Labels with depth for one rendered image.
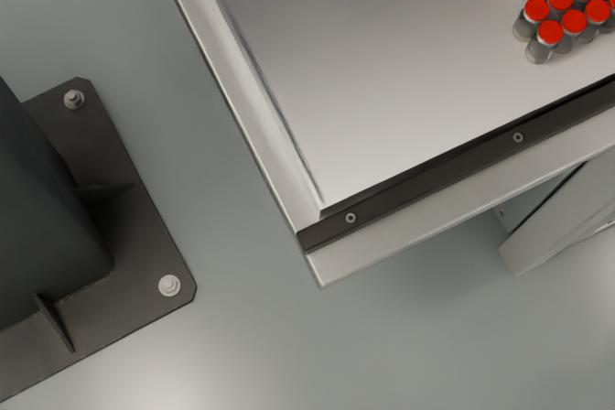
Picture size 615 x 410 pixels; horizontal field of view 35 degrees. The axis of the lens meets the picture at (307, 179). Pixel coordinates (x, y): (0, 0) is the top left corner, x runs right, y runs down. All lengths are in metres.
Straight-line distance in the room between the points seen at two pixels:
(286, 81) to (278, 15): 0.06
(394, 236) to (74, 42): 1.14
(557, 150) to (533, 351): 0.90
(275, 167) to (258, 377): 0.89
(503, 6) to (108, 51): 1.07
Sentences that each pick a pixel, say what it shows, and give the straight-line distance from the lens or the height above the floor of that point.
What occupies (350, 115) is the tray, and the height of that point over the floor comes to 0.88.
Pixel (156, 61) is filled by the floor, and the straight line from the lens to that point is 1.81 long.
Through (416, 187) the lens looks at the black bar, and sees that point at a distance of 0.79.
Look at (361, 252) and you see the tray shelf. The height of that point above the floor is 0.88.
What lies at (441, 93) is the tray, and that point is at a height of 0.88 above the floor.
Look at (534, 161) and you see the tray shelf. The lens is 0.84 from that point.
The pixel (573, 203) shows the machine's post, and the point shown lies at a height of 0.42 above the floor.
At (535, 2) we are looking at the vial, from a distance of 0.84.
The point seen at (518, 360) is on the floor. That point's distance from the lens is 1.71.
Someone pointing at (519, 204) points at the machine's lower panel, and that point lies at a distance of 1.52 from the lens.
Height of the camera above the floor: 1.66
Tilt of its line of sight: 74 degrees down
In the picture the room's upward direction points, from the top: 5 degrees clockwise
